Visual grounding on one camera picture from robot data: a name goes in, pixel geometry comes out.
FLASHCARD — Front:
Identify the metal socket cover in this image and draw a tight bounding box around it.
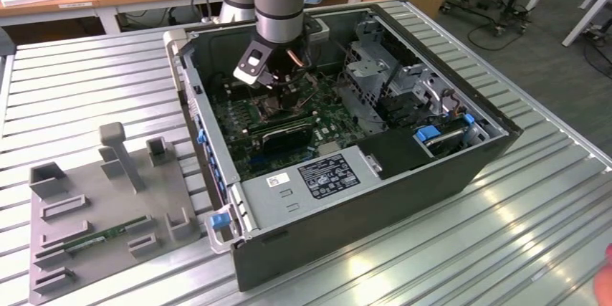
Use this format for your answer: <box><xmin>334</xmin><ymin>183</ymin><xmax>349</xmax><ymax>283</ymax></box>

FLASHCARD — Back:
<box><xmin>305</xmin><ymin>72</ymin><xmax>326</xmax><ymax>108</ymax></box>

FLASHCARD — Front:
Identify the green motherboard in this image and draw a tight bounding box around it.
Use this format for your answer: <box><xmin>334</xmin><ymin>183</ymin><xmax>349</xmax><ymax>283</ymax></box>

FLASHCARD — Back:
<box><xmin>209</xmin><ymin>71</ymin><xmax>372</xmax><ymax>182</ymax></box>

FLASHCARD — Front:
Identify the silver drive cage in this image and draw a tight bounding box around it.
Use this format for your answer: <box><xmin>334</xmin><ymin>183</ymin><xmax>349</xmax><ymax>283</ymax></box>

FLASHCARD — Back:
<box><xmin>341</xmin><ymin>15</ymin><xmax>434</xmax><ymax>131</ymax></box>

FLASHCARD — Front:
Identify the black graphics card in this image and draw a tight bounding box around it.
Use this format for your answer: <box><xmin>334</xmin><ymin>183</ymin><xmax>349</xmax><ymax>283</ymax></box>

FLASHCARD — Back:
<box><xmin>260</xmin><ymin>125</ymin><xmax>316</xmax><ymax>158</ymax></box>

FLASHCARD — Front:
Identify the hard disk in blue carrier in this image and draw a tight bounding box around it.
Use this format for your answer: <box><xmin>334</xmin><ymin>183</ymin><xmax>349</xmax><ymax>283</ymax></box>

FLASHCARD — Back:
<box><xmin>413</xmin><ymin>119</ymin><xmax>478</xmax><ymax>158</ymax></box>

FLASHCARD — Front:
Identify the silver power supply unit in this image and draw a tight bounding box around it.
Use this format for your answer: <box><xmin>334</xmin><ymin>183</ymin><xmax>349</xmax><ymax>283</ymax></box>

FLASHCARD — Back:
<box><xmin>228</xmin><ymin>145</ymin><xmax>384</xmax><ymax>241</ymax></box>

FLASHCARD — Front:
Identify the black PC case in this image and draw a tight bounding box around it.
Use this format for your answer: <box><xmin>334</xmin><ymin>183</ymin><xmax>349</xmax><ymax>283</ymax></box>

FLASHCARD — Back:
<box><xmin>161</xmin><ymin>0</ymin><xmax>522</xmax><ymax>292</ymax></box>

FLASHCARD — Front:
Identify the black wheeled stand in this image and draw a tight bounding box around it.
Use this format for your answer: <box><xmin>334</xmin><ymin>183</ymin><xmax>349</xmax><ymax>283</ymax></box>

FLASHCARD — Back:
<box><xmin>438</xmin><ymin>0</ymin><xmax>541</xmax><ymax>38</ymax></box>

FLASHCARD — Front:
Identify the grey parts rack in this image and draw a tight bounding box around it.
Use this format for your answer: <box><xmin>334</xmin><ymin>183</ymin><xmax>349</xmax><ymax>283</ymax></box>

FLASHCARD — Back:
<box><xmin>26</xmin><ymin>122</ymin><xmax>204</xmax><ymax>305</ymax></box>

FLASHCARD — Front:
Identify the green RAM stick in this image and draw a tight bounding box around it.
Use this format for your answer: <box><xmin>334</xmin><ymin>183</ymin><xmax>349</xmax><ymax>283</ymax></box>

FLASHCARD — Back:
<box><xmin>61</xmin><ymin>215</ymin><xmax>146</xmax><ymax>254</ymax></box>

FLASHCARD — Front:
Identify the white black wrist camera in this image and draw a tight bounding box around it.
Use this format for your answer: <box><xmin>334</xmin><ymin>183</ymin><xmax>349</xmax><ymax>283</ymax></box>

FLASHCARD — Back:
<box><xmin>232</xmin><ymin>38</ymin><xmax>278</xmax><ymax>87</ymax></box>

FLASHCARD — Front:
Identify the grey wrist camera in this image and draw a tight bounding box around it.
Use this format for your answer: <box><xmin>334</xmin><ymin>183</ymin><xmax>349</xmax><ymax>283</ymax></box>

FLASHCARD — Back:
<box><xmin>304</xmin><ymin>18</ymin><xmax>332</xmax><ymax>42</ymax></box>

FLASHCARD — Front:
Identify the multicoloured wire bundle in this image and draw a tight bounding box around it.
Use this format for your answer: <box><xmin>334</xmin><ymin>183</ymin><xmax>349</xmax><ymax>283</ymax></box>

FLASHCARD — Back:
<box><xmin>441</xmin><ymin>87</ymin><xmax>468</xmax><ymax>120</ymax></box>

